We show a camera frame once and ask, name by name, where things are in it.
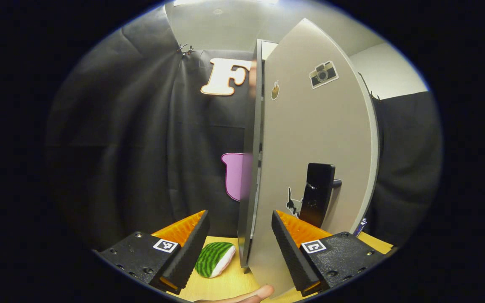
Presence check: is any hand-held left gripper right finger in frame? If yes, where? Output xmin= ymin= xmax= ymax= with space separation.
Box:
xmin=271 ymin=210 xmax=394 ymax=297

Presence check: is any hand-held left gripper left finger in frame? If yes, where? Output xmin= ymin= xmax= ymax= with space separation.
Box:
xmin=95 ymin=210 xmax=210 ymax=294

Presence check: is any white shoe cabinet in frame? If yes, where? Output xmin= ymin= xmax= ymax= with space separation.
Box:
xmin=237 ymin=39 xmax=279 ymax=274

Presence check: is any white cabinet door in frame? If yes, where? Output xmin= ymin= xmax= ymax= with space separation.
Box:
xmin=247 ymin=18 xmax=380 ymax=299

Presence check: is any watermelon patterned plush toy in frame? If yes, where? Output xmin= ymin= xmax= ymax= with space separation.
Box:
xmin=195 ymin=242 xmax=237 ymax=279

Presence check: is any black backdrop cloth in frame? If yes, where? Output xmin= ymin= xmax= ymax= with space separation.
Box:
xmin=45 ymin=4 xmax=443 ymax=253

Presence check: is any ceiling light panel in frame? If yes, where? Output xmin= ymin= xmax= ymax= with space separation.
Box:
xmin=173 ymin=0 xmax=279 ymax=7

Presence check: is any black door handle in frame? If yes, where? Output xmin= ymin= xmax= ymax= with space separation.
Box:
xmin=299 ymin=163 xmax=343 ymax=228

